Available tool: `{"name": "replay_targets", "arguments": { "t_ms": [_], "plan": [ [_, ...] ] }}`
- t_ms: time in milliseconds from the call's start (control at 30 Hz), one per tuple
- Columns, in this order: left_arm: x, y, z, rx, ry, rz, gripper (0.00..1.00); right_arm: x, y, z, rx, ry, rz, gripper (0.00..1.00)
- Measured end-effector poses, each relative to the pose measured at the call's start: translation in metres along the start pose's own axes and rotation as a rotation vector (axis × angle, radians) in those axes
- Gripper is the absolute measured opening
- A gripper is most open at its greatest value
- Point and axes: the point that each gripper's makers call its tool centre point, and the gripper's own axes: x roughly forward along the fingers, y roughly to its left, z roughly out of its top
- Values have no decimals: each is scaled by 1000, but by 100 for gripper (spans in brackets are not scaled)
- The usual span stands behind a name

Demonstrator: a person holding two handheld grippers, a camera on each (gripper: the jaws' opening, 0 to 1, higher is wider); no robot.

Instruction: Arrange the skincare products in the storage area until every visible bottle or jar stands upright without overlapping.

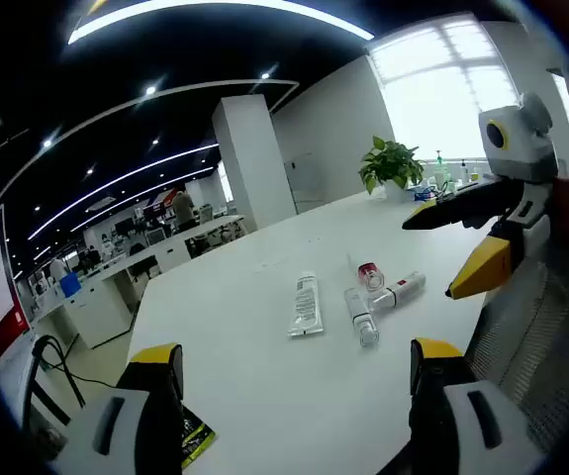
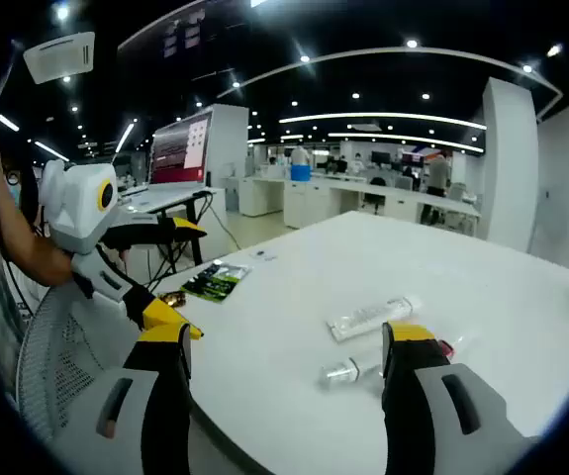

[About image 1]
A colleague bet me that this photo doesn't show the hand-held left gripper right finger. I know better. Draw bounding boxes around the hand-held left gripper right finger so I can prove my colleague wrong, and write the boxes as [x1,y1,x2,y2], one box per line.
[409,337,548,475]

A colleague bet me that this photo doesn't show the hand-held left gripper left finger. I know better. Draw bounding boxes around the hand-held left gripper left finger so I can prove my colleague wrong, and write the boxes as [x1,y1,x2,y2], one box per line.
[50,342,186,475]

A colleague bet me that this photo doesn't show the clear white skincare bottle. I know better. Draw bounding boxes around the clear white skincare bottle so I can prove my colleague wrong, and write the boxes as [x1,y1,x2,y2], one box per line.
[343,286,381,348]
[366,270,427,314]

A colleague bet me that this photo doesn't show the red skincare bottle clear cap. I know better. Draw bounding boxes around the red skincare bottle clear cap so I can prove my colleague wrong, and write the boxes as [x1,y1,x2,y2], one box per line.
[357,261,386,293]

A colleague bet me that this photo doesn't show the white skincare tube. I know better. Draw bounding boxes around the white skincare tube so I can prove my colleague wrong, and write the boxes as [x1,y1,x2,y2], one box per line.
[287,270,326,339]

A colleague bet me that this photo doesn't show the clear pump bottle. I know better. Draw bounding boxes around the clear pump bottle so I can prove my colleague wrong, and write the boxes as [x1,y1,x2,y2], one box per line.
[433,147,451,192]

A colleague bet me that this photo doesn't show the green black foil packet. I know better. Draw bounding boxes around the green black foil packet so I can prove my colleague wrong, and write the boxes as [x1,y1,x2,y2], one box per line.
[179,405,218,471]

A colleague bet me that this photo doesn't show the green potted plant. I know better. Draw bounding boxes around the green potted plant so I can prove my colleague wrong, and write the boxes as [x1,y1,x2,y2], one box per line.
[358,136,426,203]

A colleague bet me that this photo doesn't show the grey mesh office chair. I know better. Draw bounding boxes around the grey mesh office chair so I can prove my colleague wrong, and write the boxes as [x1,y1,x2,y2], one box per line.
[466,237,569,456]

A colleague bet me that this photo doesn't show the white office desk row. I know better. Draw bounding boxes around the white office desk row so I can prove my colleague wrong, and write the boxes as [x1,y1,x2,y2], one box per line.
[31,215,246,350]

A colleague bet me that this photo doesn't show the blue box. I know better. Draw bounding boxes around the blue box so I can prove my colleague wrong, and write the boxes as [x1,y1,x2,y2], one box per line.
[59,274,83,299]

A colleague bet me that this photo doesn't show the black metal frame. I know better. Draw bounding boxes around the black metal frame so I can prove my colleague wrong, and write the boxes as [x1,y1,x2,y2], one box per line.
[21,333,87,436]

